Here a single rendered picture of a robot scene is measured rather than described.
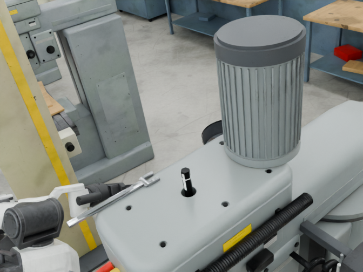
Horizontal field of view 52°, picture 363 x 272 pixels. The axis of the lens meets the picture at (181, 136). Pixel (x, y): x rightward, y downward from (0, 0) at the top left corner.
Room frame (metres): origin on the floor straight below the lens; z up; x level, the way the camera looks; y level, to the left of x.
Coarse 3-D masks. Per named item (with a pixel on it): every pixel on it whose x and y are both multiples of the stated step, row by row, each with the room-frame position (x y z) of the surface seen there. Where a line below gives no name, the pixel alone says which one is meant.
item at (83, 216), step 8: (144, 176) 0.74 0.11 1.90; (136, 184) 0.71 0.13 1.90; (144, 184) 0.71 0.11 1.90; (152, 184) 0.71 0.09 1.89; (120, 192) 0.69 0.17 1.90; (128, 192) 0.69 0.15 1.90; (104, 200) 0.68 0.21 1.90; (112, 200) 0.67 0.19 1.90; (96, 208) 0.65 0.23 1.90; (80, 216) 0.63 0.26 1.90; (88, 216) 0.63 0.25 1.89; (72, 224) 0.62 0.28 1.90
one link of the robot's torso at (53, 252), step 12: (48, 240) 0.79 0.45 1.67; (0, 252) 0.78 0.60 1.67; (12, 252) 0.70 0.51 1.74; (24, 252) 0.74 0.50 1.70; (36, 252) 0.74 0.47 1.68; (48, 252) 0.75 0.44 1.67; (60, 252) 0.75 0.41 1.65; (72, 252) 0.77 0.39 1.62; (0, 264) 0.75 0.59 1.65; (12, 264) 0.72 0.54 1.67; (24, 264) 0.70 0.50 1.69; (36, 264) 0.71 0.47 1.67; (48, 264) 0.72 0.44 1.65; (60, 264) 0.73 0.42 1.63; (72, 264) 0.74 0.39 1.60
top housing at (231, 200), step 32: (192, 160) 0.78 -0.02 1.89; (224, 160) 0.75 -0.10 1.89; (160, 192) 0.68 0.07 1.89; (224, 192) 0.64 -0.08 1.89; (256, 192) 0.62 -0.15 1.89; (288, 192) 0.66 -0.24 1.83; (96, 224) 0.62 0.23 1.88; (128, 224) 0.59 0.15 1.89; (160, 224) 0.58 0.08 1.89; (192, 224) 0.56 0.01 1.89; (224, 224) 0.55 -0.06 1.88; (256, 224) 0.60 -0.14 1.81; (128, 256) 0.51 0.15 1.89; (160, 256) 0.49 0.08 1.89; (192, 256) 0.50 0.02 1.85
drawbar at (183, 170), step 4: (184, 168) 0.67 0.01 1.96; (188, 168) 0.67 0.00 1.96; (184, 172) 0.65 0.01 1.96; (188, 172) 0.65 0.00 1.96; (184, 176) 0.65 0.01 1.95; (188, 176) 0.65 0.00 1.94; (188, 180) 0.65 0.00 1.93; (188, 184) 0.65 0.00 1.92; (184, 188) 0.66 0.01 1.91; (188, 188) 0.65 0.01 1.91; (192, 188) 0.66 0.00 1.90; (188, 192) 0.65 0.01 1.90; (192, 192) 0.66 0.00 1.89; (188, 196) 0.65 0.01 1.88
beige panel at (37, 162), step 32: (0, 0) 2.17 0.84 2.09; (0, 32) 2.13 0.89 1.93; (0, 64) 2.10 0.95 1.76; (0, 96) 2.06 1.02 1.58; (32, 96) 2.15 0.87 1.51; (0, 128) 2.02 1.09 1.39; (32, 128) 2.11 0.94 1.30; (0, 160) 1.98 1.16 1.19; (32, 160) 2.07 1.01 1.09; (64, 160) 2.16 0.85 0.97; (32, 192) 2.02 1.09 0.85; (64, 224) 2.07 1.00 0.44; (96, 256) 2.05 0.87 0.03
